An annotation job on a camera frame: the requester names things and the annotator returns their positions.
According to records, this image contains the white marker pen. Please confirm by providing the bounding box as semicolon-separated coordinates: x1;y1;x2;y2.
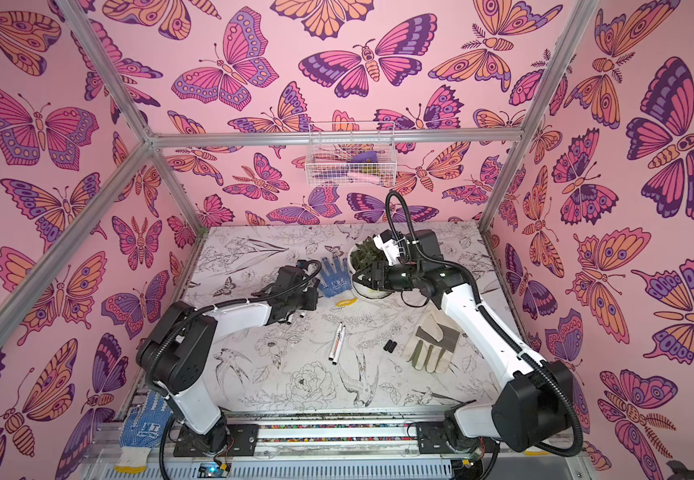
332;325;347;365
328;322;345;362

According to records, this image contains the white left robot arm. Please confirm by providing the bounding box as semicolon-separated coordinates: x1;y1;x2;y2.
136;260;322;435

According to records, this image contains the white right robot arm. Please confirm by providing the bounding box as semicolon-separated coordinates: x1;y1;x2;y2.
348;190;584;458

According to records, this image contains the white potted green plant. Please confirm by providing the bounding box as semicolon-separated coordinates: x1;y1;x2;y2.
348;237;391;300

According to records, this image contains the blue dotted knit glove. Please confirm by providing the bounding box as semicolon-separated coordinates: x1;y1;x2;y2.
318;257;352;298

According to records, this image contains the beige leather work glove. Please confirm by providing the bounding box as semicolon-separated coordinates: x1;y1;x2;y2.
404;309;462;374

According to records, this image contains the blue dotted glove at base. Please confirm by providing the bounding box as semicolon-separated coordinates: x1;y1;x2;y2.
113;392;172;475

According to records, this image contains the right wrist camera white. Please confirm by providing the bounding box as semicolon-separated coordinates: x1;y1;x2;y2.
373;230;410;266

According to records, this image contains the white wire wall basket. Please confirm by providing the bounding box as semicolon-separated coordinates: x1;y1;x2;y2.
303;121;398;188

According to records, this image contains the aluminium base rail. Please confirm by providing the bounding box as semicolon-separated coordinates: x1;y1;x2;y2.
76;416;597;479

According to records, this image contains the aluminium frame horizontal bar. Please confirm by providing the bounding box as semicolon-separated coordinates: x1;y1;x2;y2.
150;128;523;149

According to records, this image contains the aluminium frame post left rear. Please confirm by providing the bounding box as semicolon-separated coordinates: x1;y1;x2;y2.
57;0;203;234

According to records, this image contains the aluminium frame post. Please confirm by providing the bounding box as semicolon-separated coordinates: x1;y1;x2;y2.
479;0;599;233
57;0;203;234

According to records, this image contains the aluminium frame post right rear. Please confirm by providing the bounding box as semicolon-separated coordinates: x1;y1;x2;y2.
479;0;599;233

